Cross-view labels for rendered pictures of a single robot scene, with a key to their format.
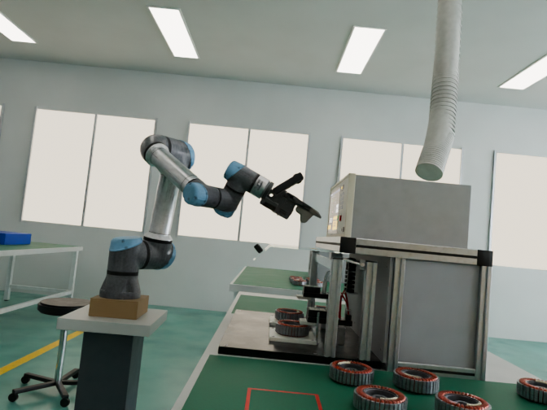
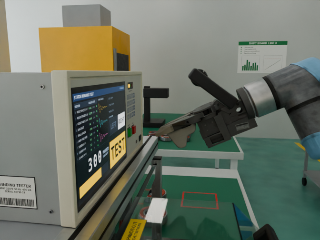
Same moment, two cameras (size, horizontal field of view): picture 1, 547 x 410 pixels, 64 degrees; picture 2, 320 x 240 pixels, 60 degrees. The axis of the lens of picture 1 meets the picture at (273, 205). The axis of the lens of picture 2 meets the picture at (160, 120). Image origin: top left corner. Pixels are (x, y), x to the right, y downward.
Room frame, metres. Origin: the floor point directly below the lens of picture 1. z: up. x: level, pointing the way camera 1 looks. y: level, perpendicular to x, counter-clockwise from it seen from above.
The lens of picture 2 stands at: (2.12, -0.07, 1.32)
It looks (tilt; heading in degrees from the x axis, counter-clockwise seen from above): 10 degrees down; 188
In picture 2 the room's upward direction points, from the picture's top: straight up
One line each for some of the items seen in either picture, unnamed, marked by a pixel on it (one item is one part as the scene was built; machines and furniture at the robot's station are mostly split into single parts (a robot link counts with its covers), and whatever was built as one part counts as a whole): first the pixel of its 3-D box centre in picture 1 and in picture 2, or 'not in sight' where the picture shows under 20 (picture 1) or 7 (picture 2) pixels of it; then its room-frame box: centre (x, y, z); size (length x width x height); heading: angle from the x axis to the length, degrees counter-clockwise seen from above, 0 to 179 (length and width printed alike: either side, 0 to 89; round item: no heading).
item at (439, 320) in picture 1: (438, 317); not in sight; (1.28, -0.50, 0.91); 0.28 x 0.03 x 0.32; 90
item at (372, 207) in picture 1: (389, 214); (31, 120); (1.59, -0.42, 1.22); 0.44 x 0.39 x 0.20; 0
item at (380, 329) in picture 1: (364, 294); not in sight; (1.60, -0.36, 0.92); 0.66 x 0.01 x 0.30; 0
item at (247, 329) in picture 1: (294, 333); not in sight; (1.60, -0.12, 0.76); 0.64 x 0.47 x 0.02; 0
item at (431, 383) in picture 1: (415, 380); not in sight; (1.14, -0.40, 0.77); 0.11 x 0.11 x 0.04
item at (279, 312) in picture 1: (289, 315); not in sight; (1.73, -0.10, 0.80); 0.11 x 0.11 x 0.04
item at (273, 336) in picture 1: (291, 335); not in sight; (1.48, -0.10, 0.78); 0.15 x 0.15 x 0.01; 0
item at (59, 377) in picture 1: (63, 345); not in sight; (2.88, 1.25, 0.28); 0.54 x 0.49 x 0.56; 90
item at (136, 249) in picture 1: (126, 253); not in sight; (1.72, 0.55, 0.98); 0.13 x 0.12 x 0.14; 140
